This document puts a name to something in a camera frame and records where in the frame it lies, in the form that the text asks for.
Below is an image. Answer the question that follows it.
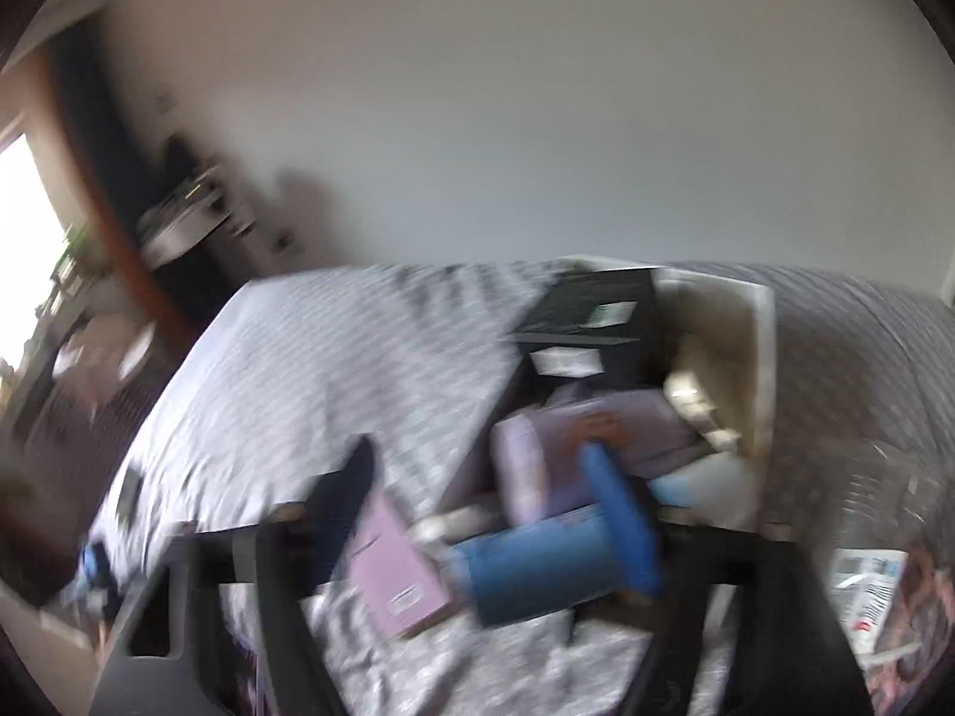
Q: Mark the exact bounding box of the black cardboard box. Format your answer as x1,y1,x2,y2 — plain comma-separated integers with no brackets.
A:
507,267,665,396

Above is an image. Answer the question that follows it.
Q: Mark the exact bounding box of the green potted plant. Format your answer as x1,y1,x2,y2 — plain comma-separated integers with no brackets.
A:
52,224,109,285

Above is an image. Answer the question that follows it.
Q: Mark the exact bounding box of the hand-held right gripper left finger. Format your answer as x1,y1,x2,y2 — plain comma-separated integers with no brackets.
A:
90,434,378,716

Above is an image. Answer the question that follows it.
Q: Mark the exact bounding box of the white shelf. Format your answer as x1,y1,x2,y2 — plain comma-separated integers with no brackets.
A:
134,164,240,266

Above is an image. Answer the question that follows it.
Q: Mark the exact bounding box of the grey patterned bedsheet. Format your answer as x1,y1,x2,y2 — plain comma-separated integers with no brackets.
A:
45,257,955,716

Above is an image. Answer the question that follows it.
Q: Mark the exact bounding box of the printed paper packet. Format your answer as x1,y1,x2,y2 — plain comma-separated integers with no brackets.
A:
828,548,911,658

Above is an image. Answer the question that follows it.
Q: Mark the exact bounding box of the purple mug with tiger print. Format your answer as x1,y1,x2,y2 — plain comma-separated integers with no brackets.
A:
488,388,703,530

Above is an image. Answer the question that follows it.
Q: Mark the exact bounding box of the white storage box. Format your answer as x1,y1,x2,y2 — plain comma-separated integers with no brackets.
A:
436,255,777,538

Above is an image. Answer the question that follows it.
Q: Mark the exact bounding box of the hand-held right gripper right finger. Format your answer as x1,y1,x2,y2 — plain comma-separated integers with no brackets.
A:
578,442,874,716

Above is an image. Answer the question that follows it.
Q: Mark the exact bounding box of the blue and white tube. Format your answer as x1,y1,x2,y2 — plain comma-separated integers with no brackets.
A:
410,503,635,628

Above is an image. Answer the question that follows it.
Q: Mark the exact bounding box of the clear plastic package with label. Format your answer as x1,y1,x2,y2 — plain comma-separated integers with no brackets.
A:
873,544,955,702

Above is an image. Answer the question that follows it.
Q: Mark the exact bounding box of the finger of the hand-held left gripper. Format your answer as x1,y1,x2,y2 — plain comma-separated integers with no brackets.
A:
78,541,121,598

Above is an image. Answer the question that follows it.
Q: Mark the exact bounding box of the purple cardboard box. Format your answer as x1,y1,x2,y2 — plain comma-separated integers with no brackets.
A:
347,492,456,641

